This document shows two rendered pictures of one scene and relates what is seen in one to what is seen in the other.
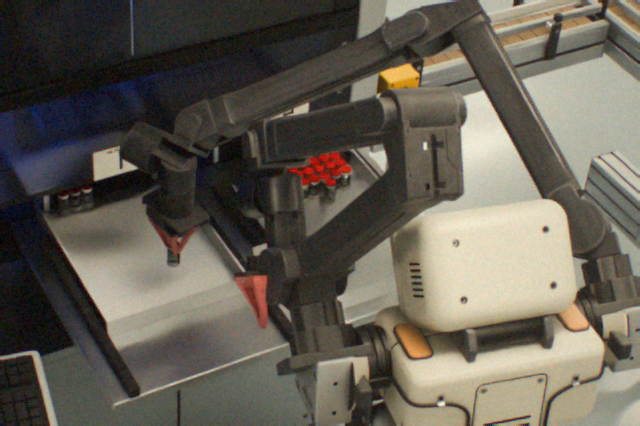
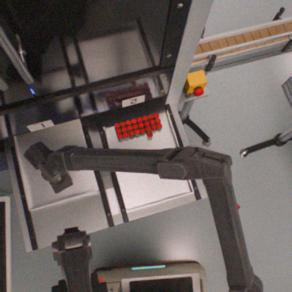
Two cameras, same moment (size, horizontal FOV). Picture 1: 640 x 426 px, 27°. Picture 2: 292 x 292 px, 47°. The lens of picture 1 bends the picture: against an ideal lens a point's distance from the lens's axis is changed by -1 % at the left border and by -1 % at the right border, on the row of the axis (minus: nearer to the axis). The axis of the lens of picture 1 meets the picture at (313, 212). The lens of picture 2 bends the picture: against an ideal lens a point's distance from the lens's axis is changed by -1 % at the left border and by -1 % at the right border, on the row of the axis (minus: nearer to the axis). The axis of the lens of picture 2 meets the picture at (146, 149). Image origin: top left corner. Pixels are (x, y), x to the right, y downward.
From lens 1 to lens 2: 155 cm
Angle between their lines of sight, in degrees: 35
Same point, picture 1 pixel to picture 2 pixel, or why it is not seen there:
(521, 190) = not seen: hidden behind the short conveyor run
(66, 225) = (25, 136)
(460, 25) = (207, 178)
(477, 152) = (249, 22)
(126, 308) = (42, 194)
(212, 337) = (77, 218)
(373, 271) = (158, 188)
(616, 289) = not seen: outside the picture
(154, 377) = (46, 238)
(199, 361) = not seen: hidden behind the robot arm
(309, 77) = (116, 164)
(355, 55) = (142, 164)
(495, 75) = (221, 212)
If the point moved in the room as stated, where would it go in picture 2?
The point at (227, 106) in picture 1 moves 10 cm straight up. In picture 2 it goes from (72, 161) to (66, 152)
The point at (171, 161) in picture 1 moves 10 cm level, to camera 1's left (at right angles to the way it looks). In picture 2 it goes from (45, 174) to (14, 165)
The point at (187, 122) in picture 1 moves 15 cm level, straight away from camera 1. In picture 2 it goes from (51, 164) to (62, 114)
